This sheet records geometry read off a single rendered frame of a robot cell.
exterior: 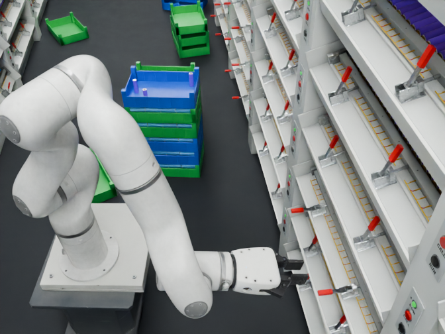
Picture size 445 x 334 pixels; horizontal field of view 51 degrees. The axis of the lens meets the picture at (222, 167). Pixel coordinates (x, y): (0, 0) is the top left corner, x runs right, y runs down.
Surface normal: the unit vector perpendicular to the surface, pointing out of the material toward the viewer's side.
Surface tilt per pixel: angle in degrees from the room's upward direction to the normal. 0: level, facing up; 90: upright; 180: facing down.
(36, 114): 58
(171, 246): 32
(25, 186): 65
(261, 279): 13
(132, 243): 4
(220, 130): 0
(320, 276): 18
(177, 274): 51
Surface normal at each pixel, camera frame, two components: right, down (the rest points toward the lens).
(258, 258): 0.19, -0.73
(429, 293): -0.99, 0.11
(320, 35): 0.14, 0.68
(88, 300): -0.02, -0.73
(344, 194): -0.32, -0.66
